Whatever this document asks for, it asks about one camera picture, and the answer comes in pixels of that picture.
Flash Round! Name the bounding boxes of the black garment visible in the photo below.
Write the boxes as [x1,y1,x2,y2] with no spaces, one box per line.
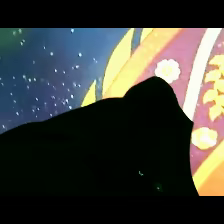
[0,76,200,197]

